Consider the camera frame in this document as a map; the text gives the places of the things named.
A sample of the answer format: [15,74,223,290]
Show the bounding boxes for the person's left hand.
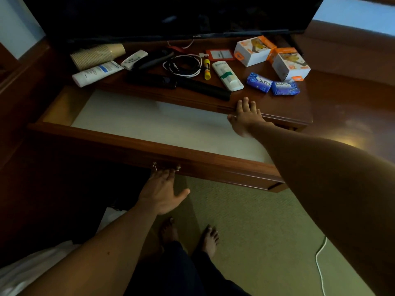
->
[137,167,191,215]

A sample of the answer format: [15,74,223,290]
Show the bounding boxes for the person's right hand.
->
[227,97,273,138]

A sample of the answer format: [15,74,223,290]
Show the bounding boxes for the wooden drawer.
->
[27,86,289,193]

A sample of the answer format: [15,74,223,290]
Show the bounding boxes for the person's right forearm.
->
[247,121,395,296]

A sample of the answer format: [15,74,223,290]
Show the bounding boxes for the person's left forearm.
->
[18,200,158,296]

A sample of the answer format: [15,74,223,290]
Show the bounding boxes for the blue patterned packet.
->
[246,72,274,94]
[271,81,301,96]

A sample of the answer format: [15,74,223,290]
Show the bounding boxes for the white box with green band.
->
[212,60,244,92]

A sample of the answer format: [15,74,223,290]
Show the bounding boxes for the person's left foot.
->
[159,217,180,247]

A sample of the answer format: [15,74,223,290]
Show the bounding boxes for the person's foot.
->
[159,217,180,247]
[200,224,220,260]

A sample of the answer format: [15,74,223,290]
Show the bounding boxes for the black folded umbrella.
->
[175,76,232,102]

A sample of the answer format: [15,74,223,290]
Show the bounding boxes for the white and orange box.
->
[267,47,311,82]
[233,35,278,67]

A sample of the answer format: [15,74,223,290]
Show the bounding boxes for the person's right foot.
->
[200,224,220,260]

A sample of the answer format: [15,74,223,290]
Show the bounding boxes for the orange luggage tag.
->
[206,49,236,62]

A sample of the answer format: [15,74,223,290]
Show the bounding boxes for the person's dark trousers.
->
[123,241,251,296]

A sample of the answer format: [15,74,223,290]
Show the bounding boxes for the white drawer liner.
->
[71,90,274,164]

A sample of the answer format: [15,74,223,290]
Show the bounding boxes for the black remote control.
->
[125,71,178,90]

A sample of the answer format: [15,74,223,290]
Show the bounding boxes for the black handheld device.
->
[133,47,175,72]

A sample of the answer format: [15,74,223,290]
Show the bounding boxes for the white remote control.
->
[120,50,149,71]

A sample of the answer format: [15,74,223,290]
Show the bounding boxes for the black flat television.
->
[21,0,326,56]

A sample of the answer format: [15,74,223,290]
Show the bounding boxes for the white lotion tube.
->
[72,61,124,88]

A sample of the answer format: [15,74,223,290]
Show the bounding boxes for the stack of paper cups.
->
[70,43,126,71]

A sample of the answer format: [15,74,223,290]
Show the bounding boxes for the white cloth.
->
[0,208,128,296]

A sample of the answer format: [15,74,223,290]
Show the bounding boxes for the coiled black and white cable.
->
[162,53,210,78]

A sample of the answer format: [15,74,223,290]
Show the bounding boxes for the red and white cable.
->
[167,39,195,50]

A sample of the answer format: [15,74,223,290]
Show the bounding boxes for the white floor cable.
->
[315,236,328,296]

